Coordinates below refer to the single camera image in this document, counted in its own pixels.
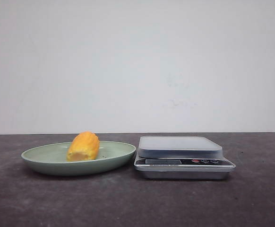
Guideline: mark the yellow corn cob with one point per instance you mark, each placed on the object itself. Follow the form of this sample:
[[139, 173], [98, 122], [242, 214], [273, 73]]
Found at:
[[85, 146]]

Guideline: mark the green oval plate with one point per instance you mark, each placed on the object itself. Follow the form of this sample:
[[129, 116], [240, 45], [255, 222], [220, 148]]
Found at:
[[51, 159]]

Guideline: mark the silver digital kitchen scale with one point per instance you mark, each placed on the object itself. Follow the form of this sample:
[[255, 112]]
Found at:
[[181, 157]]

